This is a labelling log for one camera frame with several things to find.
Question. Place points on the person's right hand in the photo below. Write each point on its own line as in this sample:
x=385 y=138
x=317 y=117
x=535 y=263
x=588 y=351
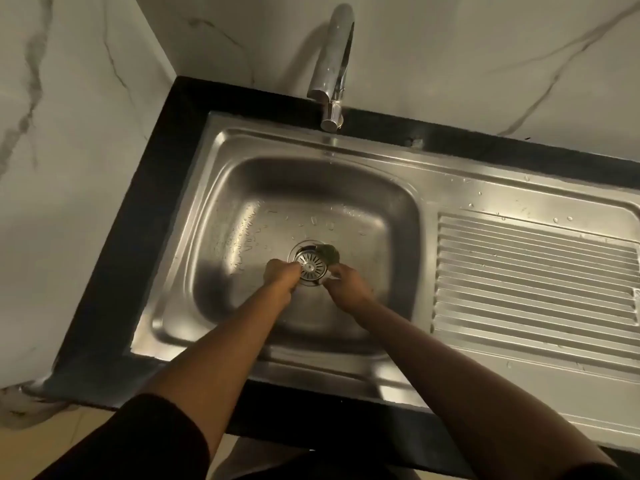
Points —
x=350 y=289

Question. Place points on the person's left hand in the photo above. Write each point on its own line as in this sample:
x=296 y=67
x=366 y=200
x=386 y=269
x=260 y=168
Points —
x=282 y=275

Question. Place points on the metal drain strainer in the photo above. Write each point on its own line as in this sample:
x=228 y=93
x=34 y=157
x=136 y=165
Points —
x=311 y=267

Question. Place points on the green leaf scrap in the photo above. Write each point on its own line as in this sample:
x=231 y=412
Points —
x=330 y=254

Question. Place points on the stainless steel sink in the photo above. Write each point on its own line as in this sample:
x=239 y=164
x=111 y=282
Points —
x=500 y=194

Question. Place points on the person's right forearm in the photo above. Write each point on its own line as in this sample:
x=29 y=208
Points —
x=450 y=384

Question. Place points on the person's left forearm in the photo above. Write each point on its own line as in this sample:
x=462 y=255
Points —
x=225 y=354

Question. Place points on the person's black shirt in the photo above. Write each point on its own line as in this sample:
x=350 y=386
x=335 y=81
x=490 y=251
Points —
x=125 y=444

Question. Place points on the chrome faucet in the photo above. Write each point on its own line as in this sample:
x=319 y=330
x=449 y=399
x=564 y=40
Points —
x=332 y=69

